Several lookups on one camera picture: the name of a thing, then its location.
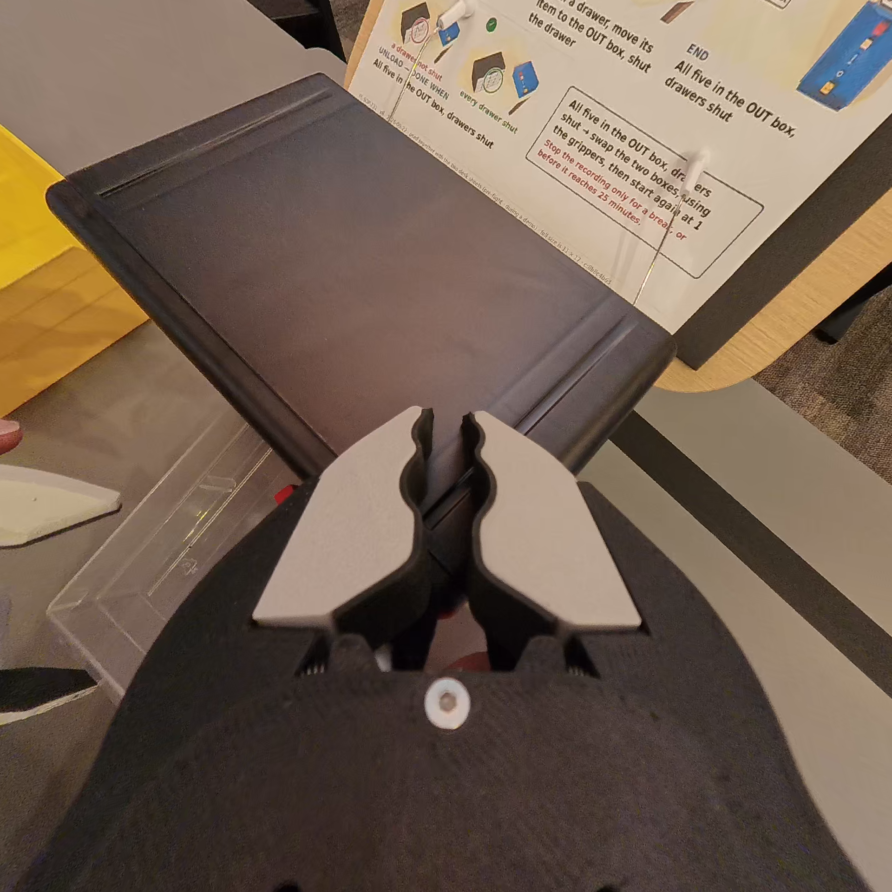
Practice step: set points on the printed instruction sheet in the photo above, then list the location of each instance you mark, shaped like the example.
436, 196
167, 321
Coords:
627, 70

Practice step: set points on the person's left hand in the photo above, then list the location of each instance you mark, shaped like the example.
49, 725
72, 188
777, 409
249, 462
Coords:
10, 437

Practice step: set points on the yellow box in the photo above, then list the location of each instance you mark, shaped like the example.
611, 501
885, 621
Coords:
42, 293

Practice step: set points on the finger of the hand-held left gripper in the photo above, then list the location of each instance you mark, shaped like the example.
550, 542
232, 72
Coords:
49, 505
35, 686

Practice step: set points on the black table leg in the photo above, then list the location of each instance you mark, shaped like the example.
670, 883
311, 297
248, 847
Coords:
847, 313

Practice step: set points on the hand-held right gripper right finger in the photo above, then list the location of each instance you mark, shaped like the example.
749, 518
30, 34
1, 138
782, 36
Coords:
550, 550

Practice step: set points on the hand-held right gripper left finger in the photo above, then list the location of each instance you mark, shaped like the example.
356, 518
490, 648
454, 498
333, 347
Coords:
341, 543

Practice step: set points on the clear plastic drawer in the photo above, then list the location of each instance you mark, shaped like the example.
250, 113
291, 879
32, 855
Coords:
139, 592

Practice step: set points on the black drawer cabinet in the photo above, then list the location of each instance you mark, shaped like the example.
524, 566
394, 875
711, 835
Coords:
348, 279

